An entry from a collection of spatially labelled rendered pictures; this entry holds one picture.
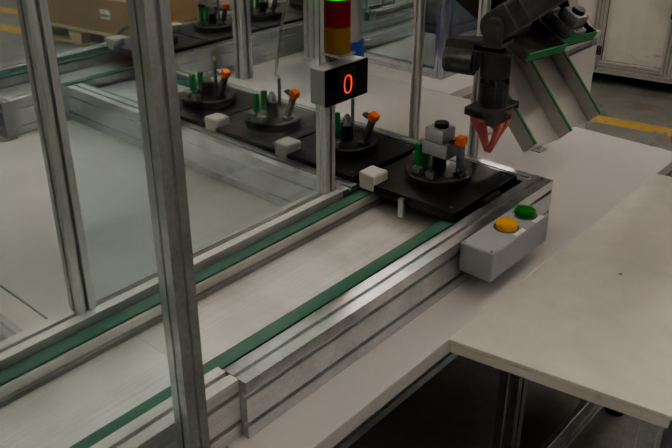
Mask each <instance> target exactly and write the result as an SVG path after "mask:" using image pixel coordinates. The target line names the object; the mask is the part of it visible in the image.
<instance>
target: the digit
mask: <svg viewBox="0 0 672 448"><path fill-rule="evenodd" d="M353 95H356V65H353V66H350V67H347V68H344V69H341V70H339V101H340V100H343V99H345V98H348V97H351V96H353Z"/></svg>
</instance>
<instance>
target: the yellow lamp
mask: <svg viewBox="0 0 672 448"><path fill-rule="evenodd" d="M350 51H351V26H349V27H345V28H330V27H326V26H325V25H324V52H325V53H327V54H332V55H343V54H347V53H349V52H350Z"/></svg>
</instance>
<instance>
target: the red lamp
mask: <svg viewBox="0 0 672 448"><path fill-rule="evenodd" d="M324 25H325V26H326V27H330V28H345V27H349V26H350V25H351V0H340V1H335V0H324Z"/></svg>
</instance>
